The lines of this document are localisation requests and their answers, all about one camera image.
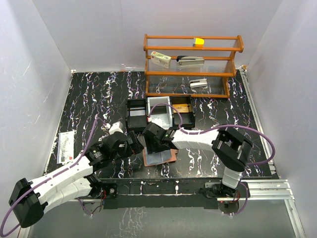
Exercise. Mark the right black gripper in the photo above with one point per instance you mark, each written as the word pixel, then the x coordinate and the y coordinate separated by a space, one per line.
pixel 150 145

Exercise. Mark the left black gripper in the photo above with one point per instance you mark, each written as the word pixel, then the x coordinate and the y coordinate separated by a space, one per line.
pixel 135 143

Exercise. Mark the silver magnetic stripe card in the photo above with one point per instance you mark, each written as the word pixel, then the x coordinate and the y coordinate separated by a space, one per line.
pixel 165 155

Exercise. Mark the silver VIP card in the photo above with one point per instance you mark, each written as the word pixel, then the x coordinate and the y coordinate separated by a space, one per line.
pixel 153 159

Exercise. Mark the pink leather card holder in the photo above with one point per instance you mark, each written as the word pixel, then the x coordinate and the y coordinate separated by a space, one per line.
pixel 173 158

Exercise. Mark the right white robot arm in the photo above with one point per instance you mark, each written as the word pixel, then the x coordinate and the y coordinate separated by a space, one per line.
pixel 231 147

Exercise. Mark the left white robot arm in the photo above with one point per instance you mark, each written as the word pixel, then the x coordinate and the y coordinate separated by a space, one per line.
pixel 30 200

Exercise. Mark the silver card in tray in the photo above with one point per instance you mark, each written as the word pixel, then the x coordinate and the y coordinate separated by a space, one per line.
pixel 134 113

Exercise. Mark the gold card in tray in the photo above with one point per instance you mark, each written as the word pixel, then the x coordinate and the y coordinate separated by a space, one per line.
pixel 182 108

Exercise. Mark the middle white tray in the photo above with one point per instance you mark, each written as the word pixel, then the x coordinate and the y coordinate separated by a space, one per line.
pixel 161 111

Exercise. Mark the left black tray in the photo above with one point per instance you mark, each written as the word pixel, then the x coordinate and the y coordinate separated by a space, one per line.
pixel 138 123

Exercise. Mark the black tray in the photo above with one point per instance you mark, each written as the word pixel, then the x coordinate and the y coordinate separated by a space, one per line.
pixel 138 123
pixel 189 119

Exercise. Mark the right black tray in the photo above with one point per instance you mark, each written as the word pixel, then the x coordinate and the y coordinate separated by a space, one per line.
pixel 189 119

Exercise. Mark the black front base bar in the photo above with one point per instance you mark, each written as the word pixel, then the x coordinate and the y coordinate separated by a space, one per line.
pixel 204 193

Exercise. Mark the white paper label sheet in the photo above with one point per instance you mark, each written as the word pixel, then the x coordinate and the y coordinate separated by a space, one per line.
pixel 65 150

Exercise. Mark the small white hole punch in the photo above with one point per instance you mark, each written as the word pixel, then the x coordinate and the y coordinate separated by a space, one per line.
pixel 198 83

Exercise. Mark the orange wooden shelf rack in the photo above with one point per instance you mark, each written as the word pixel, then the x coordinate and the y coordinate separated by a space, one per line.
pixel 219 67

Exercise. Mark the white staples box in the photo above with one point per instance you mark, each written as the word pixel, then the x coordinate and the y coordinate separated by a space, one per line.
pixel 160 59

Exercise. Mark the grey black stapler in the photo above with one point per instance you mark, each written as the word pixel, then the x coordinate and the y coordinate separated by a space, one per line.
pixel 184 61

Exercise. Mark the yellow sticky note block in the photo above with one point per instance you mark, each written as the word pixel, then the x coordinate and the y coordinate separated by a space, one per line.
pixel 198 42

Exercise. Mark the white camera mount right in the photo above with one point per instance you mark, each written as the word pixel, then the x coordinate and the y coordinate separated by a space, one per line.
pixel 156 121

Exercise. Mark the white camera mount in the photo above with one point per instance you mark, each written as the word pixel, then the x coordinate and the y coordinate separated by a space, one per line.
pixel 115 127
pixel 156 121

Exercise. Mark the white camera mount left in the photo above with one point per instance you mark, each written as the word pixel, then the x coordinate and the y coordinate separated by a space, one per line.
pixel 115 127

